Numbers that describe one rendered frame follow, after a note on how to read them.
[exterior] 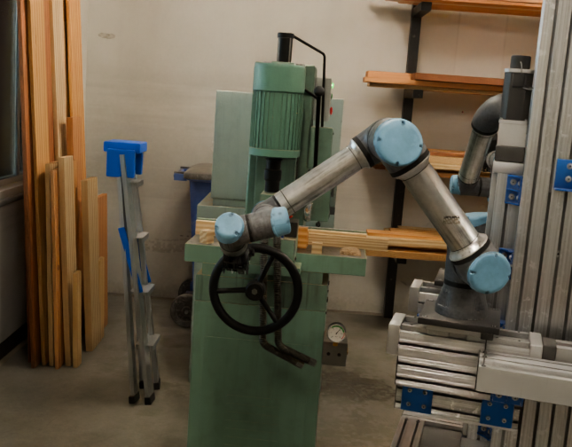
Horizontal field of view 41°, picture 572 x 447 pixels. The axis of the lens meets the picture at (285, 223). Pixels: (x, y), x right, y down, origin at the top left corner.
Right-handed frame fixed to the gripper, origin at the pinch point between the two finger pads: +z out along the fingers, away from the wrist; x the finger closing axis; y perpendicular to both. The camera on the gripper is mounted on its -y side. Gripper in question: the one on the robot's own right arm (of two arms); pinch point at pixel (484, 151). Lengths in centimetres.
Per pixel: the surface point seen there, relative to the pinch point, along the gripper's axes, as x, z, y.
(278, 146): -82, -67, -11
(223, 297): -103, -75, 38
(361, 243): -56, -61, 24
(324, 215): -68, -45, 17
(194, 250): -112, -74, 21
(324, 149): -67, -43, -8
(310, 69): -70, -41, -36
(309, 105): -71, -41, -24
